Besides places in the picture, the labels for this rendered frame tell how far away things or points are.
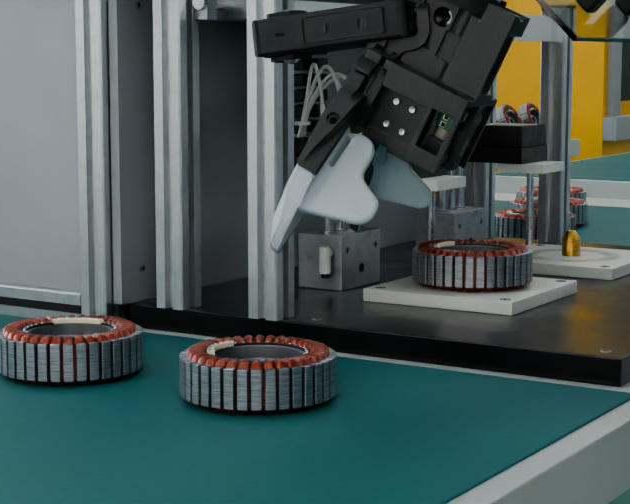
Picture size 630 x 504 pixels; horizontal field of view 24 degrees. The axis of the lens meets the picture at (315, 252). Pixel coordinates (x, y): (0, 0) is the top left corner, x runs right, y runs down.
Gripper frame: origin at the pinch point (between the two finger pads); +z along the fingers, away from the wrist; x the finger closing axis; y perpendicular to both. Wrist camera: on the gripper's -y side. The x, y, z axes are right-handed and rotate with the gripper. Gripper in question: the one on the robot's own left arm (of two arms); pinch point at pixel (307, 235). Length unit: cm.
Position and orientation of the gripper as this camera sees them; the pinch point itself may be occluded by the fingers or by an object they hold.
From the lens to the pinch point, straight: 100.4
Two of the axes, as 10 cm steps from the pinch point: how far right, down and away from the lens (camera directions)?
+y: 8.3, 4.7, -2.9
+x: 3.8, -1.1, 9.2
